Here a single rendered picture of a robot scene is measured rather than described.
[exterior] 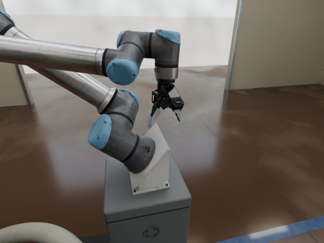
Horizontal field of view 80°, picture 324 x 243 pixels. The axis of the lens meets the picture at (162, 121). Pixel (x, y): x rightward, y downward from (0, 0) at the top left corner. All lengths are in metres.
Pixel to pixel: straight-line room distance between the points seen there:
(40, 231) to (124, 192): 0.61
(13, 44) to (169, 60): 0.49
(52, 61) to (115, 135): 0.36
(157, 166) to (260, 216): 1.44
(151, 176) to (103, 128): 0.30
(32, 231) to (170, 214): 0.68
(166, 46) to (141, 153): 0.47
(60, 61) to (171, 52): 0.36
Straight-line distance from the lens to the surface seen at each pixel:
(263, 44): 5.93
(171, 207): 0.97
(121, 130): 0.86
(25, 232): 0.45
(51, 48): 0.71
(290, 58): 6.62
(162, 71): 0.72
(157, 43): 0.71
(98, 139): 0.83
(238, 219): 2.06
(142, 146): 0.89
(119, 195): 0.98
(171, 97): 0.71
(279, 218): 2.22
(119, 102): 0.94
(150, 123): 0.78
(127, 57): 0.62
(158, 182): 0.95
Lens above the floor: 1.55
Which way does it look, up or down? 26 degrees down
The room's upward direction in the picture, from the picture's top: straight up
